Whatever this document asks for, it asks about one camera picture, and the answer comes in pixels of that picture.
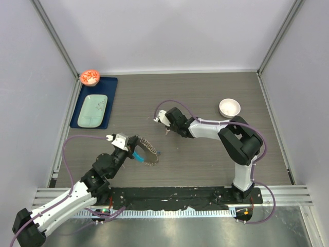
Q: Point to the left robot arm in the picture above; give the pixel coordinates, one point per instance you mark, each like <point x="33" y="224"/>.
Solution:
<point x="31" y="228"/>

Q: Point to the pale green rectangular plate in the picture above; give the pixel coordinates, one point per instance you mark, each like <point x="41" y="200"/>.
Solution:
<point x="92" y="111"/>

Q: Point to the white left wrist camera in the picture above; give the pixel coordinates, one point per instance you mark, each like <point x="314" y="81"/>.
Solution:
<point x="119" y="140"/>

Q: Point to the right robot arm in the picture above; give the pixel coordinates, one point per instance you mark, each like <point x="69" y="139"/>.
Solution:
<point x="241" y="142"/>

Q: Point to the orange patterned bowl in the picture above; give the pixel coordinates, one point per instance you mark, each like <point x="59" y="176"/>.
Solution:
<point x="90" y="77"/>

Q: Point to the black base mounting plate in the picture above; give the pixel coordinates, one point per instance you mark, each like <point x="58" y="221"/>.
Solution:
<point x="176" y="198"/>

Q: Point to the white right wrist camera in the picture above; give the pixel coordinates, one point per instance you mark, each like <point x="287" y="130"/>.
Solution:
<point x="161" y="118"/>

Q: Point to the white bowl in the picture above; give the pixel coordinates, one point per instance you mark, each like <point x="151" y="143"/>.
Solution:
<point x="229" y="108"/>

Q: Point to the dark blue tray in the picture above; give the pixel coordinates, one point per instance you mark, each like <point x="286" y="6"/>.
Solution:
<point x="106" y="86"/>

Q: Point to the white slotted cable duct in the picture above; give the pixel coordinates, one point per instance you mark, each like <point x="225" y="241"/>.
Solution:
<point x="143" y="214"/>

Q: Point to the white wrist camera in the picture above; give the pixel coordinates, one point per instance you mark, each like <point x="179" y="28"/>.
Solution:
<point x="161" y="118"/>
<point x="119" y="140"/>

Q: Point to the steel key organizer blue handle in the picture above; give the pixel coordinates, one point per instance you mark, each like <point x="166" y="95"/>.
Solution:
<point x="150" y="156"/>

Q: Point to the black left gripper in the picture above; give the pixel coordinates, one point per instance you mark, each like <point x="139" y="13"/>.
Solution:
<point x="131" y="146"/>

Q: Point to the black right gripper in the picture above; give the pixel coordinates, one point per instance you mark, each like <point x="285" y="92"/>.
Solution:
<point x="171" y="127"/>

